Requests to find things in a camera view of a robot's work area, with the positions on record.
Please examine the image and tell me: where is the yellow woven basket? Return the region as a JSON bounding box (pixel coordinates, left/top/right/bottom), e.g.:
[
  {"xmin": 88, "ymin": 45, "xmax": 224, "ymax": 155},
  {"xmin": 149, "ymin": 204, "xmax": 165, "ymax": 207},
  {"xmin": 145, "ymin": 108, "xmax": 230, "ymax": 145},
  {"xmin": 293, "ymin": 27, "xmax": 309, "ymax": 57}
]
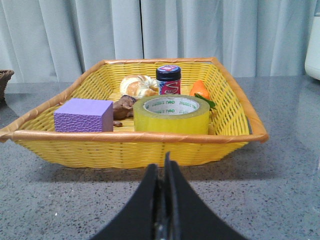
[{"xmin": 0, "ymin": 57, "xmax": 269, "ymax": 169}]

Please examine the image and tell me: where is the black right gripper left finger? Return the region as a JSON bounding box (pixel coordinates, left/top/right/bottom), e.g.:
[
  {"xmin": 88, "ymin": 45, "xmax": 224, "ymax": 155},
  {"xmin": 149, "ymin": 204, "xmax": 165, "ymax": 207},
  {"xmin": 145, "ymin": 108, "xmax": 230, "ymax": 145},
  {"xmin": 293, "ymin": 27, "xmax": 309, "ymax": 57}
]
[{"xmin": 91, "ymin": 163, "xmax": 159, "ymax": 240}]

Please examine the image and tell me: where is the white appliance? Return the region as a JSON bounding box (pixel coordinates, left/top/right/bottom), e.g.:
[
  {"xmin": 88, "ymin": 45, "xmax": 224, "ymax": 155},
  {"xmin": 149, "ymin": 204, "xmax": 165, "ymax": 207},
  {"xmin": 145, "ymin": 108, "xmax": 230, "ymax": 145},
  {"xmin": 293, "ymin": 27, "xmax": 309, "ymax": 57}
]
[{"xmin": 304, "ymin": 10, "xmax": 320, "ymax": 80}]

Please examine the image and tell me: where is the grey curtain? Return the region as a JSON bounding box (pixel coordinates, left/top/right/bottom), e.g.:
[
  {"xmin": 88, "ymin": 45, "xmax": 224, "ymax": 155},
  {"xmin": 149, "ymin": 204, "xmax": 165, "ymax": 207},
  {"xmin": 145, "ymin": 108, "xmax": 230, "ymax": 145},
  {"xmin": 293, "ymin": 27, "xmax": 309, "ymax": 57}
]
[{"xmin": 0, "ymin": 0, "xmax": 316, "ymax": 83}]

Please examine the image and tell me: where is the brown wicker basket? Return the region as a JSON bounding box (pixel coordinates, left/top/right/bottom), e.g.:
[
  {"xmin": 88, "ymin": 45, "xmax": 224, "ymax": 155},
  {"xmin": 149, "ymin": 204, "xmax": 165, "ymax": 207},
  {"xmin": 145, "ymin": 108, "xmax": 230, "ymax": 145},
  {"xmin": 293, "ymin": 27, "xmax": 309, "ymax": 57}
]
[{"xmin": 0, "ymin": 69, "xmax": 15, "ymax": 102}]

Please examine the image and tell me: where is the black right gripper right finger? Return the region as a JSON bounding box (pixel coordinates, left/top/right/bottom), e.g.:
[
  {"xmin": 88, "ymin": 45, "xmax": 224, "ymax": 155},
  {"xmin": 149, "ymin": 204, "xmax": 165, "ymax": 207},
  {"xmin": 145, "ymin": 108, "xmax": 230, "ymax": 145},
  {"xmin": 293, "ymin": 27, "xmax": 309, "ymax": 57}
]
[{"xmin": 163, "ymin": 152, "xmax": 245, "ymax": 240}]

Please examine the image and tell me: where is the croissant bread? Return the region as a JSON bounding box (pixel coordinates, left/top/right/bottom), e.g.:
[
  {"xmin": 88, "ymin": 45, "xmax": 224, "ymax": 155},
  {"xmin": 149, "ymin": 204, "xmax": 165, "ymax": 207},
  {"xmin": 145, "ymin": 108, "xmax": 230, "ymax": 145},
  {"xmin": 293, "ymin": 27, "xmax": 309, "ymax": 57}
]
[{"xmin": 119, "ymin": 74, "xmax": 159, "ymax": 99}]

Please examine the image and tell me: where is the purple cube block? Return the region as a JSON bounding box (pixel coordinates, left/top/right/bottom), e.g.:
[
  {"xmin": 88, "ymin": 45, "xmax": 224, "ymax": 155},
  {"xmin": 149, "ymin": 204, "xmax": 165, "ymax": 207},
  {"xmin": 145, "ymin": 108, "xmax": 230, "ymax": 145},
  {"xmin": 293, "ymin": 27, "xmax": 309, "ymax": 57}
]
[{"xmin": 53, "ymin": 98, "xmax": 114, "ymax": 133}]

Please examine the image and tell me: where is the orange toy carrot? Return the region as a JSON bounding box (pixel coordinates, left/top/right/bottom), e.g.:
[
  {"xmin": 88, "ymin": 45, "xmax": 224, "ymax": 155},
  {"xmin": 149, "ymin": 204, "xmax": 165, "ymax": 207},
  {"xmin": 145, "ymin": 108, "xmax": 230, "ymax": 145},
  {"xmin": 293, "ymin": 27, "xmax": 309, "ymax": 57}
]
[{"xmin": 189, "ymin": 80, "xmax": 216, "ymax": 110}]

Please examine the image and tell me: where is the brown toy animal figure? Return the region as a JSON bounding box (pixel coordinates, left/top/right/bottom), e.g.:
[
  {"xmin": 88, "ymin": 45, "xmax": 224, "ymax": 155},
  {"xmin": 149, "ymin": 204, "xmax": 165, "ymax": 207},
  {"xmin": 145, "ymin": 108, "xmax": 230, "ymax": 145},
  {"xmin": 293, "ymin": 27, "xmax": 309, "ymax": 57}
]
[{"xmin": 113, "ymin": 95, "xmax": 137, "ymax": 127}]

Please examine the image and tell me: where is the blue lidded jar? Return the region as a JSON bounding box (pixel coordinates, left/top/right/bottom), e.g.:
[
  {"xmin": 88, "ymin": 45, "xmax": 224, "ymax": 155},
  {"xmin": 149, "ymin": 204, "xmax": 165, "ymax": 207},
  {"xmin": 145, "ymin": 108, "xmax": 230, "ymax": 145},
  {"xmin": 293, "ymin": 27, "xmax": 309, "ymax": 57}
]
[{"xmin": 156, "ymin": 64, "xmax": 181, "ymax": 95}]

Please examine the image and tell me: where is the yellow packing tape roll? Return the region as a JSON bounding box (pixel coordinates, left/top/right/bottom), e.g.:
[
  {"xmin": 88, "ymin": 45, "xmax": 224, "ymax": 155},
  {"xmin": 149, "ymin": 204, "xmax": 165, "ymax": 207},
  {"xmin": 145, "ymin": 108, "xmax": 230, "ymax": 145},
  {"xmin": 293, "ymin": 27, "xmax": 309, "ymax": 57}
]
[{"xmin": 133, "ymin": 94, "xmax": 210, "ymax": 135}]

